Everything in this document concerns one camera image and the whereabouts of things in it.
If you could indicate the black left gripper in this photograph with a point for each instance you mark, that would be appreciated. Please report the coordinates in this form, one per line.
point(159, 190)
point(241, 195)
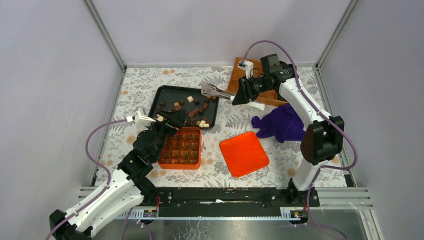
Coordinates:
point(174, 120)

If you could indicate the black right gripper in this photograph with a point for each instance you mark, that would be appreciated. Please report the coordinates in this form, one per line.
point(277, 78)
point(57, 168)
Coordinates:
point(244, 94)

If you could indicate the metal tongs white handle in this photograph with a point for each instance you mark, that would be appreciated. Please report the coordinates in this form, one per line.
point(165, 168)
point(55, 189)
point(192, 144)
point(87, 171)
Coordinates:
point(210, 90)

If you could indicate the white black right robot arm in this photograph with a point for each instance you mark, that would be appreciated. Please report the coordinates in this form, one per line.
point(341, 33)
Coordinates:
point(323, 138)

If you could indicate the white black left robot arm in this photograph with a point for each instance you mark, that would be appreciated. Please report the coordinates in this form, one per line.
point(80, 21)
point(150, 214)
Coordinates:
point(126, 187)

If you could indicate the orange chocolate box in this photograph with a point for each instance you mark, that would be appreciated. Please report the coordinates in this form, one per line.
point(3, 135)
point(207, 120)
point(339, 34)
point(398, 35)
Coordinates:
point(183, 150)

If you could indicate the white chocolate cube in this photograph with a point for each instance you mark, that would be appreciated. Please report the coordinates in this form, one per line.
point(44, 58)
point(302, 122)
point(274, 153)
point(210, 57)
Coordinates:
point(190, 98)

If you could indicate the black chocolate tray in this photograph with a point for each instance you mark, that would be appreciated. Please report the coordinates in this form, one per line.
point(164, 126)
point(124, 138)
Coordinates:
point(200, 109)

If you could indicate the orange compartment organizer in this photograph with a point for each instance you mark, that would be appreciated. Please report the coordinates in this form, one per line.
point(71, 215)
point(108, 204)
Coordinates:
point(269, 97)

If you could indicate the purple cloth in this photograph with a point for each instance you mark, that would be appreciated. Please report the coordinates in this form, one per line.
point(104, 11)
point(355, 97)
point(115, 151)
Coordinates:
point(283, 123)

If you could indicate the orange box lid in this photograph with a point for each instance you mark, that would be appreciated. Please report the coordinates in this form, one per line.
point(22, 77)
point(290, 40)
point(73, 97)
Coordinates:
point(243, 154)

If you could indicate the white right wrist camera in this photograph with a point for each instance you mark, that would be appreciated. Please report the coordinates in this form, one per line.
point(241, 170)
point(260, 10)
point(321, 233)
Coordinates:
point(248, 67)

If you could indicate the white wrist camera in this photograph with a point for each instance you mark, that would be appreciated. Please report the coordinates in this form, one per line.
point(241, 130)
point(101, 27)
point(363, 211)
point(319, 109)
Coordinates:
point(141, 119)
point(248, 67)

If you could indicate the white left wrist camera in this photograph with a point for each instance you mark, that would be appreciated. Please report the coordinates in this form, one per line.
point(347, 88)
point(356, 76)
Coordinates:
point(141, 119)

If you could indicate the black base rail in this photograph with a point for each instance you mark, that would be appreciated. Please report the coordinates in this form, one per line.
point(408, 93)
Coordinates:
point(214, 202)

